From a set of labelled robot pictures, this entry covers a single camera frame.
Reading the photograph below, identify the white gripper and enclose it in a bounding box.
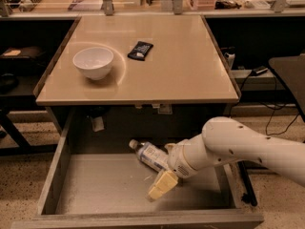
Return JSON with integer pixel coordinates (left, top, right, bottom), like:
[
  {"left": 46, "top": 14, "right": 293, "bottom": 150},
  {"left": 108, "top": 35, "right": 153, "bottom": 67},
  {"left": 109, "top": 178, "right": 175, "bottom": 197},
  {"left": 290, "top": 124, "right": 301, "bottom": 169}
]
[{"left": 147, "top": 139, "right": 198, "bottom": 201}]

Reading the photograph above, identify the clear plastic water bottle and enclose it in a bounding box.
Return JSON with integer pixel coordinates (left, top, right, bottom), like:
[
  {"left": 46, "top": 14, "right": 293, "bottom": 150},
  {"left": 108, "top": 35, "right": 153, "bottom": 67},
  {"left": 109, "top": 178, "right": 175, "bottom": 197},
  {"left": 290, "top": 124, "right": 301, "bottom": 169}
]
[{"left": 129, "top": 139, "right": 169, "bottom": 172}]

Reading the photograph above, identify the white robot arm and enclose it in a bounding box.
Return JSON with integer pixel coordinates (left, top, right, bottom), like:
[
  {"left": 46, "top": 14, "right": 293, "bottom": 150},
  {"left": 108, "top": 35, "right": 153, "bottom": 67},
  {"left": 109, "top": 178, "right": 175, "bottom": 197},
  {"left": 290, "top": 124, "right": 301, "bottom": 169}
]
[{"left": 147, "top": 116, "right": 305, "bottom": 201}]

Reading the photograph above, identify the open grey drawer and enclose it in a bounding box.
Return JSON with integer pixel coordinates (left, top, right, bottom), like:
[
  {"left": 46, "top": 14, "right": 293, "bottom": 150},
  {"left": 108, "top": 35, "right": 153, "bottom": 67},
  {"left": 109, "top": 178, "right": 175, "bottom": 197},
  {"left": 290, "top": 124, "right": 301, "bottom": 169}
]
[{"left": 11, "top": 107, "right": 263, "bottom": 229}]

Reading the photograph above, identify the white tag under counter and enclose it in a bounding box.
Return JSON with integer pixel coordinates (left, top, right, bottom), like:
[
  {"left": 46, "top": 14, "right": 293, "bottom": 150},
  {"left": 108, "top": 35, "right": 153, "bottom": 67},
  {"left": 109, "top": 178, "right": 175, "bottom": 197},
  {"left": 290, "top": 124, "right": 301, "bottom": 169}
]
[{"left": 91, "top": 116, "right": 105, "bottom": 132}]

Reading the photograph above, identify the beige top counter cabinet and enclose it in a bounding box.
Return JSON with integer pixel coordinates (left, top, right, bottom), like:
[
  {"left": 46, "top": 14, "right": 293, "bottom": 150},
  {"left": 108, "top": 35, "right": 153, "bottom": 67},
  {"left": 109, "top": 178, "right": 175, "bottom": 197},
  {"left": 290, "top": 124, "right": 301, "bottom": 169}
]
[{"left": 33, "top": 14, "right": 242, "bottom": 135}]

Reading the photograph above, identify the black snack packet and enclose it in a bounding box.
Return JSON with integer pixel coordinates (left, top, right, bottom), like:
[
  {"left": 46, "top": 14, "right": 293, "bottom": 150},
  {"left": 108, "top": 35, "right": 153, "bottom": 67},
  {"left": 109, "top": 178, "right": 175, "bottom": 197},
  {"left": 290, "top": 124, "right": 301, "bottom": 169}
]
[{"left": 128, "top": 41, "right": 153, "bottom": 61}]

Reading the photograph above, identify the white ceramic bowl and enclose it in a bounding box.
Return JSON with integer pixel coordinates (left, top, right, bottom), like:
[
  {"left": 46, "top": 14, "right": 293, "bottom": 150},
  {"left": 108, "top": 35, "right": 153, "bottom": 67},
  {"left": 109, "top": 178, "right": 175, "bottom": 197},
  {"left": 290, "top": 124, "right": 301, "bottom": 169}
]
[{"left": 72, "top": 47, "right": 114, "bottom": 80}]

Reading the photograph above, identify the black phone on shelf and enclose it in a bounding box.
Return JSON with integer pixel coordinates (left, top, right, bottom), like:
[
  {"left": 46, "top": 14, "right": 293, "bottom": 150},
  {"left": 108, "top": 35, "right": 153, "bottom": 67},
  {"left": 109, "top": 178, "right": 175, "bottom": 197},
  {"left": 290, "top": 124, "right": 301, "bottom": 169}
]
[{"left": 251, "top": 66, "right": 268, "bottom": 76}]

